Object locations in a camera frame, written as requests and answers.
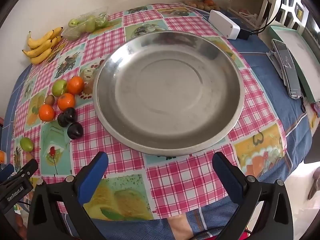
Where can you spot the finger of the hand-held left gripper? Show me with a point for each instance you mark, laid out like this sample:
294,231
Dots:
5,172
28,168

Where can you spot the orange plastic container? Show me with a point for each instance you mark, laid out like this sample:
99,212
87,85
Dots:
1,156

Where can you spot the round stainless steel plate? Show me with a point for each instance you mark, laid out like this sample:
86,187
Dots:
167,92

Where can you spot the clear bag of green jujubes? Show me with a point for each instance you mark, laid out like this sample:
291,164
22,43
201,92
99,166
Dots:
90,25

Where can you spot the pink checkered printed tablecloth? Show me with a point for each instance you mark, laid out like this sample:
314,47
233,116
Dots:
175,180

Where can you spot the white plastic shelf rack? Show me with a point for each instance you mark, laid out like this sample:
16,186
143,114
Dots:
262,7

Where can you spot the pile of longans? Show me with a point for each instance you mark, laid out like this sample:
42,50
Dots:
200,5

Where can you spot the white box with green edge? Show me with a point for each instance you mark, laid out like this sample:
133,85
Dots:
300,47

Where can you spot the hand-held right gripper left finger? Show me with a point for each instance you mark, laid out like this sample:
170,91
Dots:
93,173

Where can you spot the black power adapter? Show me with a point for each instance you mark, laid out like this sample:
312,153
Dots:
243,33

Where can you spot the white phone stand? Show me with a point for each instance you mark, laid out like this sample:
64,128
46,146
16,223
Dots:
275,63

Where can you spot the plain green jujube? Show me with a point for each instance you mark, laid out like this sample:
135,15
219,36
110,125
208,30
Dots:
26,144

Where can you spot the blue woven table cover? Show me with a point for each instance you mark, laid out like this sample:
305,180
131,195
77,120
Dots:
275,100

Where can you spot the brown longan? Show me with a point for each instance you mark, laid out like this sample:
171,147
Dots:
29,156

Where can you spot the dark cherry with stem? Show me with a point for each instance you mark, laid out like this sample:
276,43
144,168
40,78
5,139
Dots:
75,130

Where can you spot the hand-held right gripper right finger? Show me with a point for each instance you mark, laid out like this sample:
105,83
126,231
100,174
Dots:
228,177

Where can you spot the smartphone with dark screen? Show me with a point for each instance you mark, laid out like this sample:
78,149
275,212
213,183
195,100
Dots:
287,65

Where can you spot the white rectangular plastic box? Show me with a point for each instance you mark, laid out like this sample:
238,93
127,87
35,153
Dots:
223,26

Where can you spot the small tangerine in clamshell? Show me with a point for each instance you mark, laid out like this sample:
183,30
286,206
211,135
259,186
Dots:
208,2

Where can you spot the yellow banana bunch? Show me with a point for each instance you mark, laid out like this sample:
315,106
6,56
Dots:
41,51

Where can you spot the white window grille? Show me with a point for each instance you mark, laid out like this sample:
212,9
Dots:
293,5

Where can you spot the pink plastic bag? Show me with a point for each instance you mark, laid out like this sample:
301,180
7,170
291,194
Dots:
246,13

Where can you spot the orange tangerine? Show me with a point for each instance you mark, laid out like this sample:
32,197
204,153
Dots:
46,112
66,101
75,85

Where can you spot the brown kiwi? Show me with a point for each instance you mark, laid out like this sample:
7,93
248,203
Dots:
49,99

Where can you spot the green round apple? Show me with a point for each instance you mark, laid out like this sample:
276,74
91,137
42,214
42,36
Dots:
59,87

